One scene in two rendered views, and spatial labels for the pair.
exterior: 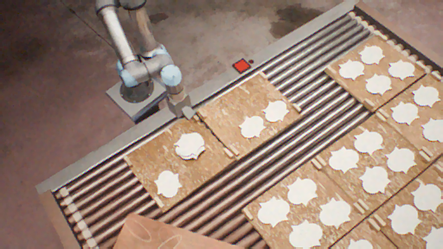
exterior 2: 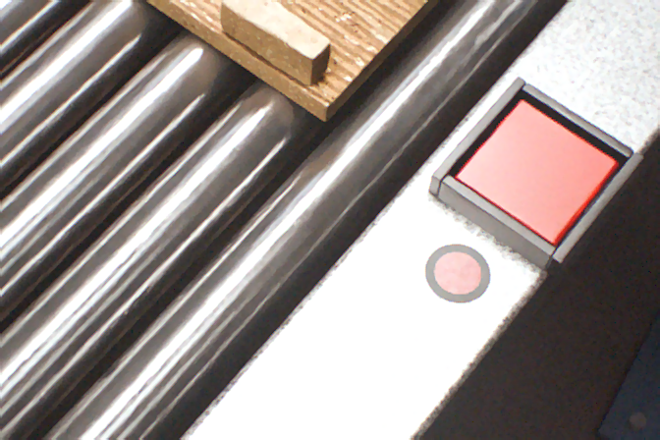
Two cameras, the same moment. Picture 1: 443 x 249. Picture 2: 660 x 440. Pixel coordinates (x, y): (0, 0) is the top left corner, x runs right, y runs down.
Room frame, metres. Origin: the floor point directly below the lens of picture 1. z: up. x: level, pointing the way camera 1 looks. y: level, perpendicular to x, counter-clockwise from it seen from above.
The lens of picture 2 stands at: (1.75, -0.39, 1.48)
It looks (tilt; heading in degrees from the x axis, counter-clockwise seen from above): 61 degrees down; 153
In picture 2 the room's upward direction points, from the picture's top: 6 degrees clockwise
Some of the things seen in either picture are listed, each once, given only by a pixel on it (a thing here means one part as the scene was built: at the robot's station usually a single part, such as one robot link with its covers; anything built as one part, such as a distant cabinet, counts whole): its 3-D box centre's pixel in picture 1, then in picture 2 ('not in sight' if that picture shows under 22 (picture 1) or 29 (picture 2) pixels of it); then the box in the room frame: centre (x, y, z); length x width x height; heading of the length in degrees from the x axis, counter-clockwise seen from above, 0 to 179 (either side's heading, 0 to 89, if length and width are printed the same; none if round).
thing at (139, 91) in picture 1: (134, 83); not in sight; (1.45, 0.44, 0.94); 0.15 x 0.15 x 0.10
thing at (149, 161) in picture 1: (178, 159); not in sight; (0.96, 0.22, 0.93); 0.41 x 0.35 x 0.02; 123
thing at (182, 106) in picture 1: (181, 105); not in sight; (1.09, 0.16, 1.19); 0.12 x 0.09 x 0.16; 38
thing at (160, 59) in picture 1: (159, 65); not in sight; (1.19, 0.23, 1.35); 0.11 x 0.11 x 0.08; 20
